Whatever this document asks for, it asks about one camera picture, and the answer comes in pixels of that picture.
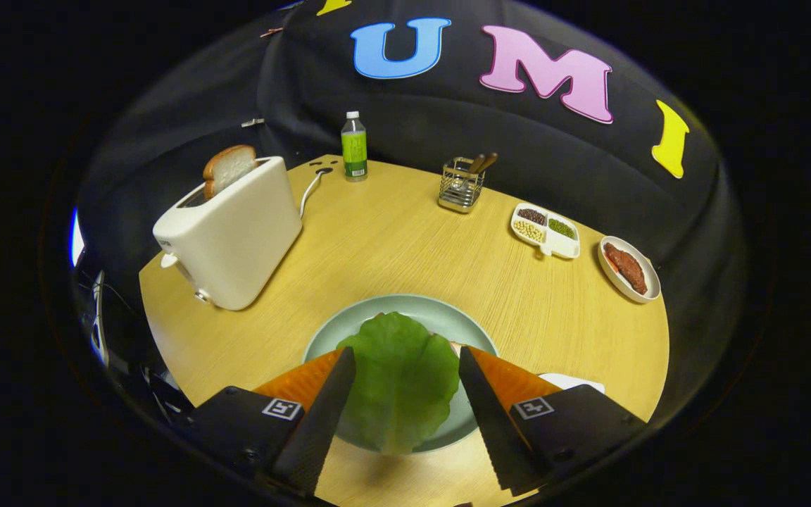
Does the green label drink bottle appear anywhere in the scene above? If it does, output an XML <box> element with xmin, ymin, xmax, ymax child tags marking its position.
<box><xmin>341</xmin><ymin>111</ymin><xmax>369</xmax><ymax>182</ymax></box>

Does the white toaster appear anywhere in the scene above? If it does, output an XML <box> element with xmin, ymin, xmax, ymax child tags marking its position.
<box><xmin>153</xmin><ymin>156</ymin><xmax>303</xmax><ymax>311</ymax></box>

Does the square white plate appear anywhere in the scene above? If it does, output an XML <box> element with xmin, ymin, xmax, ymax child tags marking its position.
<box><xmin>538</xmin><ymin>373</ymin><xmax>606</xmax><ymax>395</ymax></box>

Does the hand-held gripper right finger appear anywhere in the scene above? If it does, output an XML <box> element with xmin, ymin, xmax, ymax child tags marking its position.
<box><xmin>458</xmin><ymin>345</ymin><xmax>650</xmax><ymax>497</ymax></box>

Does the brown meat slice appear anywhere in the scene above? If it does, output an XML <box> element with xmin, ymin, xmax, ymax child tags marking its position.
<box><xmin>603</xmin><ymin>242</ymin><xmax>648</xmax><ymax>295</ymax></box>

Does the round pale green plate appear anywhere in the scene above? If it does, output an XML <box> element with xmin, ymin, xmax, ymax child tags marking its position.
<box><xmin>303</xmin><ymin>294</ymin><xmax>499</xmax><ymax>453</ymax></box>

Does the metal wire utensil holder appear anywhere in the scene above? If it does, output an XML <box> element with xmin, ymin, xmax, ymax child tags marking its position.
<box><xmin>438</xmin><ymin>156</ymin><xmax>486</xmax><ymax>214</ymax></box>

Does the round white plate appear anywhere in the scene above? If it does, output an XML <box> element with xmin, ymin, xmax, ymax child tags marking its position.
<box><xmin>598</xmin><ymin>235</ymin><xmax>662</xmax><ymax>304</ymax></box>

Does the toasted bread slice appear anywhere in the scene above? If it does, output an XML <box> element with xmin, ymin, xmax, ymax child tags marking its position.
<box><xmin>202</xmin><ymin>144</ymin><xmax>258</xmax><ymax>200</ymax></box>

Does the white toaster cable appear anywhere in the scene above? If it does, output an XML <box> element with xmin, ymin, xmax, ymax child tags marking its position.
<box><xmin>298</xmin><ymin>169</ymin><xmax>332</xmax><ymax>218</ymax></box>

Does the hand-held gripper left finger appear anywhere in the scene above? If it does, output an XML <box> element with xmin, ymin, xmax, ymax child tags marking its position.
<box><xmin>184</xmin><ymin>346</ymin><xmax>357</xmax><ymax>497</ymax></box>

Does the green lettuce leaf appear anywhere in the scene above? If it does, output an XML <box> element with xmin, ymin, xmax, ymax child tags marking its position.
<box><xmin>337</xmin><ymin>311</ymin><xmax>460</xmax><ymax>456</ymax></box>

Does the white divided dish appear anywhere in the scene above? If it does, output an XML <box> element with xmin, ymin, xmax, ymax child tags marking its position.
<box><xmin>510</xmin><ymin>202</ymin><xmax>581</xmax><ymax>260</ymax></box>

